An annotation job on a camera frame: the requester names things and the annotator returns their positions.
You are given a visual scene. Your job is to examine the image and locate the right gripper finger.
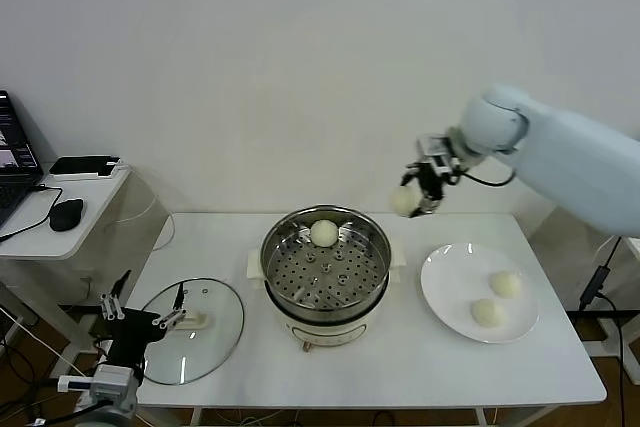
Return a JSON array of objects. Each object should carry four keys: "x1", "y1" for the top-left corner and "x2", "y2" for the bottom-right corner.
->
[
  {"x1": 408, "y1": 198, "x2": 442, "y2": 220},
  {"x1": 399, "y1": 160, "x2": 423, "y2": 188}
]

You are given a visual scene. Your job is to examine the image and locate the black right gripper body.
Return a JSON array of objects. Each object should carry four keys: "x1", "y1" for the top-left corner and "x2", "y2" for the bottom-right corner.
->
[{"x1": 417, "y1": 163, "x2": 447, "y2": 204}]

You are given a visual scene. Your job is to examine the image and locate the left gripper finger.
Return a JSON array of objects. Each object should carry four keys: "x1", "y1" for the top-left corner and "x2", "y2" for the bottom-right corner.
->
[
  {"x1": 151, "y1": 282, "x2": 189, "y2": 329},
  {"x1": 98, "y1": 269, "x2": 133, "y2": 322}
]

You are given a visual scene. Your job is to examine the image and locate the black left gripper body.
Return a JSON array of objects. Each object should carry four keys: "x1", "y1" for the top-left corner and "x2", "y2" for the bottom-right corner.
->
[{"x1": 107, "y1": 309, "x2": 167, "y2": 368}]

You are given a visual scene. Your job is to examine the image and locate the white steamed baozi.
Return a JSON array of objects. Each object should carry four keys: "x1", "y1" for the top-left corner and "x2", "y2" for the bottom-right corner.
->
[
  {"x1": 390, "y1": 185, "x2": 425, "y2": 218},
  {"x1": 488, "y1": 270, "x2": 523, "y2": 298},
  {"x1": 470, "y1": 297, "x2": 505, "y2": 328},
  {"x1": 309, "y1": 219, "x2": 339, "y2": 248}
]

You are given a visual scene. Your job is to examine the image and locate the glass lid with cream handle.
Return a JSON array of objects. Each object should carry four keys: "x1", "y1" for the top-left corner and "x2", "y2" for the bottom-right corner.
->
[{"x1": 129, "y1": 276, "x2": 246, "y2": 387}]

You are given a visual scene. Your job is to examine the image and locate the stainless steel steamer basket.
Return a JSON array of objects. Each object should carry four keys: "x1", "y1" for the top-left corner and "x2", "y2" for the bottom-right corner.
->
[{"x1": 259, "y1": 204, "x2": 393, "y2": 323}]

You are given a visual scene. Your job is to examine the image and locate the white side desk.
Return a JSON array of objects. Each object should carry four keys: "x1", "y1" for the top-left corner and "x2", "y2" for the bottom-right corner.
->
[{"x1": 0, "y1": 161, "x2": 134, "y2": 383}]

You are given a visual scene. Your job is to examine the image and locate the black computer mouse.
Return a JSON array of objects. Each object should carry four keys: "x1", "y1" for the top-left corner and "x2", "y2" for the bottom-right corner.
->
[{"x1": 49, "y1": 198, "x2": 85, "y2": 233}]

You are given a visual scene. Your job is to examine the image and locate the white round plate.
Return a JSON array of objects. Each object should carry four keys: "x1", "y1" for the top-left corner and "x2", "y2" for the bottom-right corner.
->
[{"x1": 419, "y1": 242, "x2": 542, "y2": 345}]

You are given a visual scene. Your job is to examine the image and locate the white flat box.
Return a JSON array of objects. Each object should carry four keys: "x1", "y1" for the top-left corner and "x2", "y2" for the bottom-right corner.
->
[{"x1": 49, "y1": 165, "x2": 126, "y2": 182}]

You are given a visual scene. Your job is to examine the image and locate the black flat device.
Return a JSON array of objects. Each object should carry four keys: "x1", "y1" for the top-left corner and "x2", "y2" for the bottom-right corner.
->
[{"x1": 49, "y1": 154, "x2": 122, "y2": 177}]

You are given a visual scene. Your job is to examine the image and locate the white electric cooker pot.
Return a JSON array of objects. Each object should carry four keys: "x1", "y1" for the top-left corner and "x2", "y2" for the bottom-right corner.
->
[{"x1": 245, "y1": 238, "x2": 407, "y2": 354}]

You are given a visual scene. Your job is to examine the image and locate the black laptop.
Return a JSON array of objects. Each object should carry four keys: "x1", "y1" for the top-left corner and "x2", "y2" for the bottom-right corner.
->
[{"x1": 0, "y1": 89, "x2": 45, "y2": 229}]

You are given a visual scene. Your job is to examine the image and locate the white side table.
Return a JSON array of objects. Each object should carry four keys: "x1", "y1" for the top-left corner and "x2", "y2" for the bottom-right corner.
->
[{"x1": 567, "y1": 235, "x2": 640, "y2": 361}]

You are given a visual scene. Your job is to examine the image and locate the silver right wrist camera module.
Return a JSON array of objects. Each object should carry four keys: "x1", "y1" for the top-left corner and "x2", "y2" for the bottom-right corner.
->
[{"x1": 417, "y1": 132, "x2": 464, "y2": 181}]

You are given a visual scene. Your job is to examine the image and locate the grey left wrist camera module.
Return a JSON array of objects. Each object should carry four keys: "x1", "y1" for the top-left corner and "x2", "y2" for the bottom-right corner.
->
[{"x1": 56, "y1": 364, "x2": 144, "y2": 406}]

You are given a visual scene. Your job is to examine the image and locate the black laptop cable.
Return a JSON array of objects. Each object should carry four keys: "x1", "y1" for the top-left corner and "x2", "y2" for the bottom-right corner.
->
[{"x1": 0, "y1": 184, "x2": 66, "y2": 243}]

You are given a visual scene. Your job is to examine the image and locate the black cable with adapter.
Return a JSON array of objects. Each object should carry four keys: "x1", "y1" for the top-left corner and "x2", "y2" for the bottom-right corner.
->
[{"x1": 577, "y1": 236, "x2": 640, "y2": 427}]

